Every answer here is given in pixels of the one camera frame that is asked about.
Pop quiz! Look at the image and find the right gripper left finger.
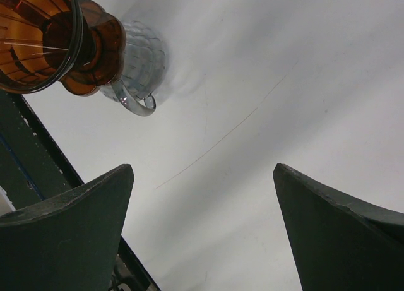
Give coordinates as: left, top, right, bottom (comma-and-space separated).
1, 164, 134, 290

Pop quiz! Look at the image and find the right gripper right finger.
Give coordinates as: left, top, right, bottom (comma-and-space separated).
273, 163, 403, 290

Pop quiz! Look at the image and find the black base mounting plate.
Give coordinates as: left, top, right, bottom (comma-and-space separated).
1, 92, 158, 290

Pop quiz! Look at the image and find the amber glass coffee dripper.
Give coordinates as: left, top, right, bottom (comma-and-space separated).
1, 0, 126, 96

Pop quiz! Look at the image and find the clear glass pitcher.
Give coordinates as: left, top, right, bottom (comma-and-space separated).
100, 21, 167, 117

